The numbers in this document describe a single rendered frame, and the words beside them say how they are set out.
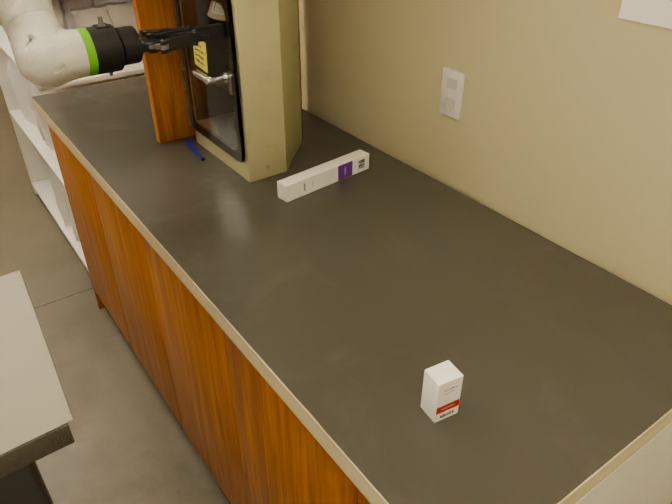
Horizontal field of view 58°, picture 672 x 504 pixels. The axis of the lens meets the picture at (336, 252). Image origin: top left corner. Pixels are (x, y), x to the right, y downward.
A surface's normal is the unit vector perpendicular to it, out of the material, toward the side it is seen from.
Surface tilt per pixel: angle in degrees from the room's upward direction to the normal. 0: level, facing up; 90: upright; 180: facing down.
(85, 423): 0
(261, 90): 90
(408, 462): 0
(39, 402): 90
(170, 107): 90
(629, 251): 90
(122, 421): 0
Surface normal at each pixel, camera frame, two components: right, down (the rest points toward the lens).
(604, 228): -0.81, 0.33
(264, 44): 0.58, 0.45
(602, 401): 0.00, -0.83
